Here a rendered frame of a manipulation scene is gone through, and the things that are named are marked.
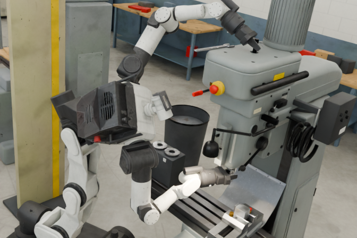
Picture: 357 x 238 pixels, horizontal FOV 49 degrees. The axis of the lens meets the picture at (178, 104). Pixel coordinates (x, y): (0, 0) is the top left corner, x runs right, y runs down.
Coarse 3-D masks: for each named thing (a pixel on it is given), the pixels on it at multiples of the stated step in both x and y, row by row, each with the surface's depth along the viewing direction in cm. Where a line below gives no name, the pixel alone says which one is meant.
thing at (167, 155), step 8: (152, 144) 240; (160, 144) 243; (160, 152) 235; (168, 152) 233; (176, 152) 235; (160, 160) 235; (168, 160) 230; (176, 160) 231; (184, 160) 238; (152, 168) 241; (160, 168) 236; (168, 168) 232; (176, 168) 234; (152, 176) 243; (160, 176) 238; (168, 176) 233; (176, 176) 237; (168, 184) 235
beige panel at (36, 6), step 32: (32, 0) 274; (64, 0) 292; (32, 32) 283; (64, 32) 302; (32, 64) 292; (64, 64) 312; (32, 96) 302; (32, 128) 312; (32, 160) 323; (64, 160) 348; (32, 192) 335
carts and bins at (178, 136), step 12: (180, 108) 430; (192, 108) 431; (168, 120) 398; (180, 120) 422; (192, 120) 426; (204, 120) 424; (168, 132) 403; (180, 132) 394; (192, 132) 394; (204, 132) 405; (168, 144) 408; (180, 144) 400; (192, 144) 401; (192, 156) 409
